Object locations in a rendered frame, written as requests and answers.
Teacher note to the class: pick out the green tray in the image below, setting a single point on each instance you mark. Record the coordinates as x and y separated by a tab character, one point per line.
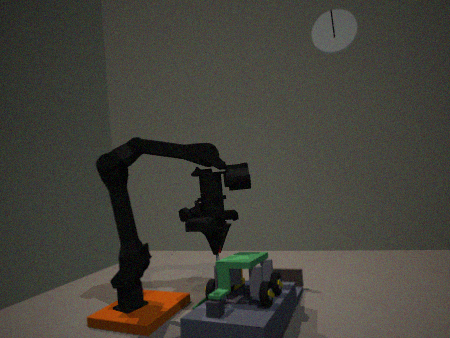
200	302

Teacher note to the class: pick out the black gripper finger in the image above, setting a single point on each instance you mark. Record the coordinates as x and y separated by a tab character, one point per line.
214	238
224	233

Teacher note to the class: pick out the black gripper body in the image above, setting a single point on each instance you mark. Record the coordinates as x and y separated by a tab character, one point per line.
213	213

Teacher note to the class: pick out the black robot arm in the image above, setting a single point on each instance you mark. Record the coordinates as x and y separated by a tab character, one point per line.
113	169

